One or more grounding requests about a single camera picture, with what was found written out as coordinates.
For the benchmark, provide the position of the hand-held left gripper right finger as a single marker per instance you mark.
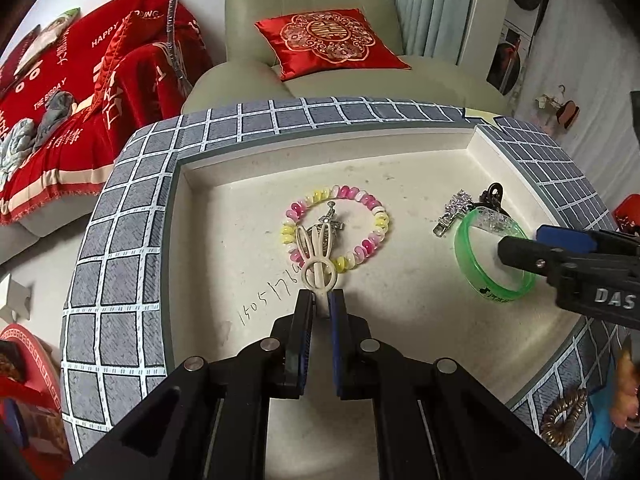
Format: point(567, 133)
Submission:
point(336, 345)

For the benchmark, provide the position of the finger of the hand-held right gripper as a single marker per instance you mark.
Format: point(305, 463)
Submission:
point(522, 255)
point(567, 239)

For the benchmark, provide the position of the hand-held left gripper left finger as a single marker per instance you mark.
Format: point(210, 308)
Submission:
point(306, 340)

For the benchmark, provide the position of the clear sparkly hair clip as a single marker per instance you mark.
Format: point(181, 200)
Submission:
point(492, 220)

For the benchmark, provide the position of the green bangle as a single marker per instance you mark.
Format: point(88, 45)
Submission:
point(467, 260)

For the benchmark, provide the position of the black claw hair clip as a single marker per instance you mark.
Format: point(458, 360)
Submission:
point(492, 195)

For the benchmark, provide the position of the cream rabbit hair clip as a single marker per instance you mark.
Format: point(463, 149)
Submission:
point(317, 265)

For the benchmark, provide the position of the silver rhinestone hair clip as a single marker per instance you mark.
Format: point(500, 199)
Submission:
point(452, 210)

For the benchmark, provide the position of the grey shallow tray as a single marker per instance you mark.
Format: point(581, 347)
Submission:
point(425, 310)

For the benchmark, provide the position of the silver pendant brooch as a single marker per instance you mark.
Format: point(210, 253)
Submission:
point(330, 225)

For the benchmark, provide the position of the person's right hand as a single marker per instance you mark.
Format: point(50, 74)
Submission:
point(629, 395)

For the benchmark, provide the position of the hangers with small items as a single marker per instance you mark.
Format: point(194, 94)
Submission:
point(565, 110)

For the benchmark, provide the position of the white washing machine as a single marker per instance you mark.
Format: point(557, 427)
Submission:
point(510, 60)

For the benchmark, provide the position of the grey sofa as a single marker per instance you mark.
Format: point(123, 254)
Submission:
point(70, 220)

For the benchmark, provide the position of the pale green curtain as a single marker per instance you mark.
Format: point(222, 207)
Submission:
point(430, 5)

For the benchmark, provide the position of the red patterned round box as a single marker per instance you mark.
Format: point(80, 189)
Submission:
point(25, 340)

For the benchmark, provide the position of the red gift bag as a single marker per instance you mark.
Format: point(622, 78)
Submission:
point(30, 420)

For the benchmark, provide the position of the red embroidered cushion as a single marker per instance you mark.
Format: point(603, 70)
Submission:
point(325, 40)

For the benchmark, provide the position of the walking cane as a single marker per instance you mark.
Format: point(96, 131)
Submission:
point(175, 35)

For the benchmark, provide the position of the grey garment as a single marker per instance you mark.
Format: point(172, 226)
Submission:
point(52, 117)

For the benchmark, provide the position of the red satin cushion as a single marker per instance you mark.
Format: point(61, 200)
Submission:
point(125, 55)

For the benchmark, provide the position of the light blue garment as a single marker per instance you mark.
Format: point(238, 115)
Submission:
point(15, 150)

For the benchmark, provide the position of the red printed blanket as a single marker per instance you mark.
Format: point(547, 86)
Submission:
point(90, 60)

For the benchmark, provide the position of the photo print cushion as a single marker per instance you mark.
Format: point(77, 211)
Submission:
point(50, 35)

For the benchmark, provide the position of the red square cushion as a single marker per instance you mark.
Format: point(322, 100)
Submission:
point(17, 60)

